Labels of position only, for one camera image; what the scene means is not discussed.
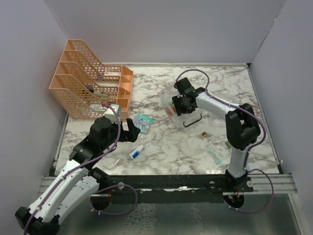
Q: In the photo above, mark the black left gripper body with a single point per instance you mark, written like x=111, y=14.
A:
x=122, y=137

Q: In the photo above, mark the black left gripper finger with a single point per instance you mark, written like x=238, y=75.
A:
x=130, y=124
x=132, y=134

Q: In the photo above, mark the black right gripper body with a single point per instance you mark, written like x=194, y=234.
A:
x=181, y=106

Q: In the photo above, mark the teal bandage packet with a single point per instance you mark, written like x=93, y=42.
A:
x=143, y=119
x=143, y=125

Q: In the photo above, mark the brown syrup bottle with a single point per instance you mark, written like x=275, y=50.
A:
x=173, y=107

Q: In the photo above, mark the clear medicine kit box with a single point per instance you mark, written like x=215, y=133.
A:
x=203, y=103

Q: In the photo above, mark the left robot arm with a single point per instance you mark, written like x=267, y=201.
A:
x=78, y=179

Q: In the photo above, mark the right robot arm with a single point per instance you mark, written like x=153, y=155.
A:
x=242, y=128

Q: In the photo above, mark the blue white wrapped tube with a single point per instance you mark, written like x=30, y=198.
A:
x=134, y=153

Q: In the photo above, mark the tube package in organizer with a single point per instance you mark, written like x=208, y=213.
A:
x=98, y=107

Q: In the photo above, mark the stapler in organizer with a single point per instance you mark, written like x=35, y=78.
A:
x=98, y=93

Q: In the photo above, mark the small green box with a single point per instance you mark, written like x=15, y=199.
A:
x=228, y=144

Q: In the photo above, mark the red white box in organizer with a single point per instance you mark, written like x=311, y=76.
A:
x=112, y=73

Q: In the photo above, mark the orange plastic file organizer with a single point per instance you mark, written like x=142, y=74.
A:
x=78, y=70

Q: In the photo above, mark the clear teal wrapped pad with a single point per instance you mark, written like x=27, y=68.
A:
x=216, y=155

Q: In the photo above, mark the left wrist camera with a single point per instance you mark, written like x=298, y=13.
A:
x=113, y=112

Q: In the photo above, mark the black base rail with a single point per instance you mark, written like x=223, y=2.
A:
x=160, y=189

